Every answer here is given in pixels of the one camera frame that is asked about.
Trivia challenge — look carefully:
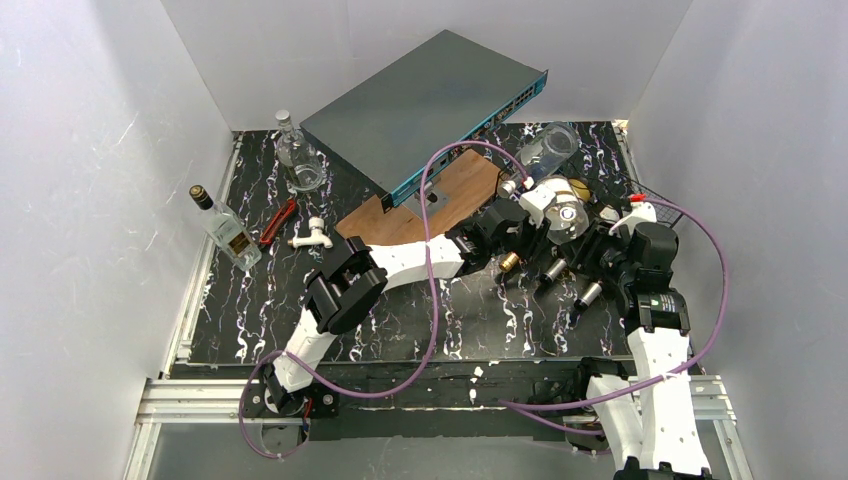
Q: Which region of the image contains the gold capped wine bottle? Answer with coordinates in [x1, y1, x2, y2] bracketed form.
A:
[499, 252, 521, 273]

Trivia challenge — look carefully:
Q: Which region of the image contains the clear silver capped bottle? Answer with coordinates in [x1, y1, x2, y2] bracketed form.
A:
[496, 122, 580, 198]

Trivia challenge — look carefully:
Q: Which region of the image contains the clear gold label liquor bottle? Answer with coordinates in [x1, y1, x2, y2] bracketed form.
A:
[189, 185, 262, 271]

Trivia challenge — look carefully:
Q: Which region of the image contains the clear bottle black gold label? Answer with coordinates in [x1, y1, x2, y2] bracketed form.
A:
[540, 176, 589, 245]

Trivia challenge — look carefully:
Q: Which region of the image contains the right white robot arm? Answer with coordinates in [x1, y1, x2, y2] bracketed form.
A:
[565, 221, 713, 479]

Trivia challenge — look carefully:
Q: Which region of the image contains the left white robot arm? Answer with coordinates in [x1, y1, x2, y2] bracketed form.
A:
[257, 199, 551, 413]

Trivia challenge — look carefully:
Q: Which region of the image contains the silver capped dark wine bottle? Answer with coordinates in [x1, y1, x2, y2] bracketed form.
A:
[539, 258, 569, 287]

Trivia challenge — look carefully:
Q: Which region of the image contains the dark bottle brown label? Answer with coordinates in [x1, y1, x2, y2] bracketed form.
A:
[573, 282, 603, 313]

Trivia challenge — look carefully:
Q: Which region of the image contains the clear round glass bottle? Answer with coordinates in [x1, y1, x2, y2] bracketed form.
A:
[275, 110, 326, 193]

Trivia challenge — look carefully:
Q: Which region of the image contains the wooden board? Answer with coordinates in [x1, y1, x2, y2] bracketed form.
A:
[335, 150, 500, 246]

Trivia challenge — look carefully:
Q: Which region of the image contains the white plastic faucet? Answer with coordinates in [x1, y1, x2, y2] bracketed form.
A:
[287, 217, 333, 249]

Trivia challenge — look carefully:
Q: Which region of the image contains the red utility knife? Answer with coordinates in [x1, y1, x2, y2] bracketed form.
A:
[258, 198, 298, 249]

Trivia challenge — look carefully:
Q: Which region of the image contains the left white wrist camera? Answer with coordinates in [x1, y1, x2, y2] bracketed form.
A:
[518, 184, 556, 228]

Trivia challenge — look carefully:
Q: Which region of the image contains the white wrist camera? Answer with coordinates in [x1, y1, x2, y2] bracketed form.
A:
[518, 184, 556, 228]
[608, 194, 657, 238]

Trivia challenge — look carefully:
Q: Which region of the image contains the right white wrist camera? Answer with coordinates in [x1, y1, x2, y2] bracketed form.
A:
[608, 194, 657, 238]

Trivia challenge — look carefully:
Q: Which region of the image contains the metal switch stand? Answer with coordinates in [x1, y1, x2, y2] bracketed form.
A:
[415, 188, 450, 217]

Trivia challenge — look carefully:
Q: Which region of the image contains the black wire wine rack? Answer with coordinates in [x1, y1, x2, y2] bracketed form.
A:
[622, 178, 683, 229]

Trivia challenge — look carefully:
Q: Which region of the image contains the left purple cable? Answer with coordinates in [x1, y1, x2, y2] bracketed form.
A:
[237, 140, 531, 462]

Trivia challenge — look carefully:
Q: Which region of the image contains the purple cable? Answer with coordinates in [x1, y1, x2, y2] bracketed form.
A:
[498, 195, 730, 439]
[237, 140, 531, 462]

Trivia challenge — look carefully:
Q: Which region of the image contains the teal network switch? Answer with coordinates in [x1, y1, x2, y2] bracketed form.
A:
[300, 30, 548, 210]

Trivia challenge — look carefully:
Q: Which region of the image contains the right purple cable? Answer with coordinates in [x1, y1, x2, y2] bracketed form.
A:
[498, 195, 730, 439]

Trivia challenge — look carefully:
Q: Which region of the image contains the aluminium frame rail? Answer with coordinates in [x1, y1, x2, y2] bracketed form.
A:
[122, 132, 266, 480]

